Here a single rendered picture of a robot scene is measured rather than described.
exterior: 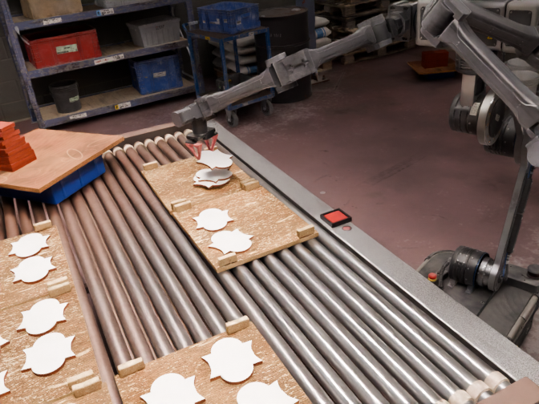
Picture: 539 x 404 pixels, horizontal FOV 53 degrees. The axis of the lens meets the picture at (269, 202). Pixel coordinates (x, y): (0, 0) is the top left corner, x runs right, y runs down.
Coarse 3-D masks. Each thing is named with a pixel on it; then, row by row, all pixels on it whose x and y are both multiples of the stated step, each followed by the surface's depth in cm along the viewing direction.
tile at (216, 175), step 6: (216, 168) 215; (228, 168) 214; (198, 174) 211; (204, 174) 211; (210, 174) 210; (216, 174) 210; (222, 174) 209; (228, 174) 209; (198, 180) 207; (204, 180) 207; (210, 180) 206; (216, 180) 205
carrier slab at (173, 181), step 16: (192, 160) 230; (144, 176) 220; (160, 176) 219; (176, 176) 217; (192, 176) 216; (240, 176) 212; (160, 192) 206; (176, 192) 205; (192, 192) 204; (208, 192) 202; (224, 192) 201
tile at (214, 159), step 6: (216, 150) 212; (204, 156) 207; (210, 156) 208; (216, 156) 208; (222, 156) 208; (228, 156) 209; (198, 162) 204; (204, 162) 204; (210, 162) 204; (216, 162) 205; (222, 162) 205; (228, 162) 205; (210, 168) 202; (222, 168) 203
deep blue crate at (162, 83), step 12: (132, 60) 589; (144, 60) 585; (156, 60) 591; (168, 60) 597; (132, 72) 610; (144, 72) 590; (156, 72) 596; (168, 72) 602; (180, 72) 608; (132, 84) 627; (144, 84) 596; (156, 84) 602; (168, 84) 608; (180, 84) 613
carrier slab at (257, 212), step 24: (240, 192) 200; (264, 192) 198; (192, 216) 187; (240, 216) 185; (264, 216) 183; (288, 216) 182; (192, 240) 175; (264, 240) 170; (288, 240) 169; (216, 264) 161; (240, 264) 162
